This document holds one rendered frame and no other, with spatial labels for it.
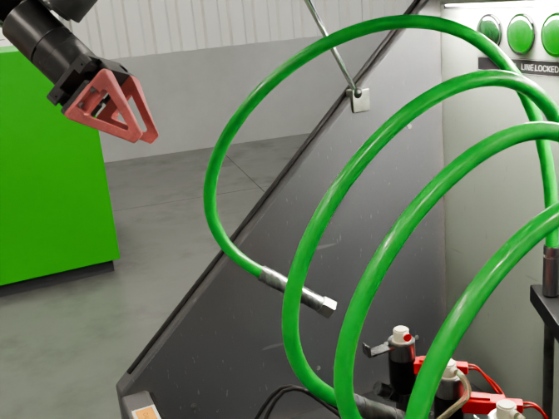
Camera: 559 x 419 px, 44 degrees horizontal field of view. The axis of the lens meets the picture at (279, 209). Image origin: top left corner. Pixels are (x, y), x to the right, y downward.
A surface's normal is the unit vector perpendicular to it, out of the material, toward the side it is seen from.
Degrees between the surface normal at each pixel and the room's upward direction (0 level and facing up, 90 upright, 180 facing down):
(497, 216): 90
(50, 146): 90
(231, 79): 90
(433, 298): 90
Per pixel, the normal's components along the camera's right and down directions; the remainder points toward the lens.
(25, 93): 0.40, 0.24
